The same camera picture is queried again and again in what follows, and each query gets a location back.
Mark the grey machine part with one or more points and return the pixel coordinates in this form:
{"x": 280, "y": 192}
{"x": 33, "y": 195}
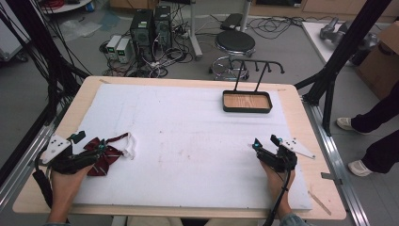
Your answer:
{"x": 331, "y": 29}

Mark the white floor board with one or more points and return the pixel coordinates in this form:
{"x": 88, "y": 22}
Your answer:
{"x": 315, "y": 37}

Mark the person's right hand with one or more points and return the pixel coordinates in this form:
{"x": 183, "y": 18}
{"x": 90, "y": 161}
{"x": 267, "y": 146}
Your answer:
{"x": 276, "y": 185}

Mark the black computer tower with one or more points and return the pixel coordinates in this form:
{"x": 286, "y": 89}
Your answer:
{"x": 163, "y": 26}
{"x": 141, "y": 31}

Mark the grey metal bracket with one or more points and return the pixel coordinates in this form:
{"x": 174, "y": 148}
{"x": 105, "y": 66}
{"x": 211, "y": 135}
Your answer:
{"x": 331, "y": 177}

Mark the black rack with wooden tray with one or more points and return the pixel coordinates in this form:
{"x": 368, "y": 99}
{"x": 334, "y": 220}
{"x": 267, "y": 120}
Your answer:
{"x": 246, "y": 102}

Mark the dark red striped bow tie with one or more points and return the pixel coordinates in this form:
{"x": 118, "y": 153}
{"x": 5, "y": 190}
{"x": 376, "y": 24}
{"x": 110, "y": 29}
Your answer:
{"x": 108, "y": 157}

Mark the person's left hand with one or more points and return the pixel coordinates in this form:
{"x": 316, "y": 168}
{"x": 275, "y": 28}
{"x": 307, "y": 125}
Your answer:
{"x": 66, "y": 188}

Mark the cardboard box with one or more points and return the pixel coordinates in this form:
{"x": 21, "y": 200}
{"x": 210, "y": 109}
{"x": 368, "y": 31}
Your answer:
{"x": 381, "y": 66}

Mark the aluminium rail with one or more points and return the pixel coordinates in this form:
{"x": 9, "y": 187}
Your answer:
{"x": 22, "y": 164}
{"x": 340, "y": 166}

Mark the white mat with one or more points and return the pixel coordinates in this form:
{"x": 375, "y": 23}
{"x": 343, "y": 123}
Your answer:
{"x": 188, "y": 141}

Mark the grey stand leg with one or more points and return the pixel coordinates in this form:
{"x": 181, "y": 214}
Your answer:
{"x": 194, "y": 31}

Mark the white power supply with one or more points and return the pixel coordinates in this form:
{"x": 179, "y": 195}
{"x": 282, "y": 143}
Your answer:
{"x": 113, "y": 45}
{"x": 123, "y": 51}

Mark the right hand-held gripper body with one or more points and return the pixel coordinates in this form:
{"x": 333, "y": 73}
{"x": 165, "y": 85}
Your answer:
{"x": 282, "y": 160}

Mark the tape strip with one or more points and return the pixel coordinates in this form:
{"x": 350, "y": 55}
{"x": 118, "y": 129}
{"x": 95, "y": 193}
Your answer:
{"x": 320, "y": 202}

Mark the black flat box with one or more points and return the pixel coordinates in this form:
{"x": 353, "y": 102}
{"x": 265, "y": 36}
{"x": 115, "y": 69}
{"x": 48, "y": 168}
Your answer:
{"x": 231, "y": 22}

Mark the black metal frame stand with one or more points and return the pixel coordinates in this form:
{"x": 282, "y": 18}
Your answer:
{"x": 348, "y": 50}

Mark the black round stool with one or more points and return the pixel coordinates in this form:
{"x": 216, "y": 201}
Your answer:
{"x": 235, "y": 41}

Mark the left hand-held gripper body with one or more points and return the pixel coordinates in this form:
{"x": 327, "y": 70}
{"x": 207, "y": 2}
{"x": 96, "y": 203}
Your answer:
{"x": 55, "y": 147}

